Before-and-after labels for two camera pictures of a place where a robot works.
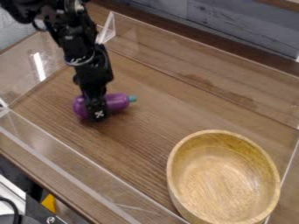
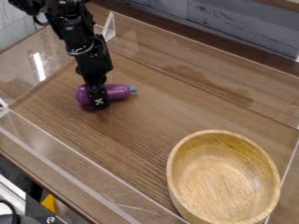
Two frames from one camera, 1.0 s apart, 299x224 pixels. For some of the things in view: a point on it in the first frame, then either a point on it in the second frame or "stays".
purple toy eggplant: (116, 101) to (116, 91)
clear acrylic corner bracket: (106, 30) stays
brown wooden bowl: (222, 178) stays
